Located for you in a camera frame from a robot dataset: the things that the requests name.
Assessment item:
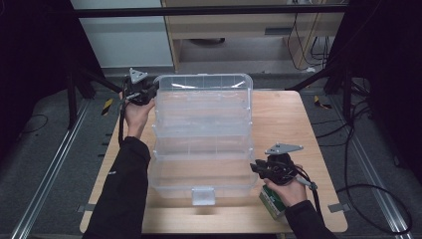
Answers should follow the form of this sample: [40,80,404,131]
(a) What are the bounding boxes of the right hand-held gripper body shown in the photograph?
[264,142,305,186]

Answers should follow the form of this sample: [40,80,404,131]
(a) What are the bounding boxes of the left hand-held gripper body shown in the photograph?
[123,68,152,107]

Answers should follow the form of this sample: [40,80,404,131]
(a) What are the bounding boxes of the green cardboard box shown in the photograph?
[258,184,288,221]

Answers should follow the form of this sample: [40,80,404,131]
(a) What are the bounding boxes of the clear plastic storage box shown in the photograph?
[147,73,260,207]

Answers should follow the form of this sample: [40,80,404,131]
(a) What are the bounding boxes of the person's left hand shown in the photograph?
[119,94,156,139]

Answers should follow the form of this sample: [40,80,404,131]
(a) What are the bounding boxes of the person's right hand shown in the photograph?
[264,175,308,208]

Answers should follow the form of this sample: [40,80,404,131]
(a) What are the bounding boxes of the yellow black striped tape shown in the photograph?
[101,98,114,117]
[314,95,332,110]

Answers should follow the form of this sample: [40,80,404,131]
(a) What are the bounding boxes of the white cabinet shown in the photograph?
[70,0,175,69]

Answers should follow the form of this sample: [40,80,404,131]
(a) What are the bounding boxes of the black metal stand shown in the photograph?
[66,63,133,130]
[285,63,353,122]

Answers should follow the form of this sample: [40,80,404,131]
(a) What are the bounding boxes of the light wooden desk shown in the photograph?
[161,0,346,73]

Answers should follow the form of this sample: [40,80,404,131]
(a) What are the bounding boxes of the black curtain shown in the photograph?
[326,0,422,183]
[0,0,104,160]

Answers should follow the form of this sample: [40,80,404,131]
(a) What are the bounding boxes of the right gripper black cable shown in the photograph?
[292,163,324,221]

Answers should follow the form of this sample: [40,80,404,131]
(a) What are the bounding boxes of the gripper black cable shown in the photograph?
[292,163,324,221]
[117,78,129,147]

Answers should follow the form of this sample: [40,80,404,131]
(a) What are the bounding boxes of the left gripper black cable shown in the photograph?
[117,78,129,147]

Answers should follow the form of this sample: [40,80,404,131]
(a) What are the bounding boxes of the black floor cable bundle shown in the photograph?
[312,99,372,148]

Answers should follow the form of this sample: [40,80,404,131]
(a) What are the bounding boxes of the grey table bracket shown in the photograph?
[327,202,351,213]
[77,203,98,213]

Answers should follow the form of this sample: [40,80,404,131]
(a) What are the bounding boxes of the black horizontal frame bar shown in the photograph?
[74,4,347,18]

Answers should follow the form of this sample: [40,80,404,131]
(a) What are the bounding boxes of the aluminium floor rail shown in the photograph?
[331,96,414,239]
[9,99,91,239]

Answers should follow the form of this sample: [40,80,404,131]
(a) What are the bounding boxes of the thin black floor cable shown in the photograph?
[19,114,50,135]

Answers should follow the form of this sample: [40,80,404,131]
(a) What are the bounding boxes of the black hanging desk cables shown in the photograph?
[287,13,332,73]

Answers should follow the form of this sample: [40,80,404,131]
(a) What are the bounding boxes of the black looped floor cable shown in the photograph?
[335,183,414,235]

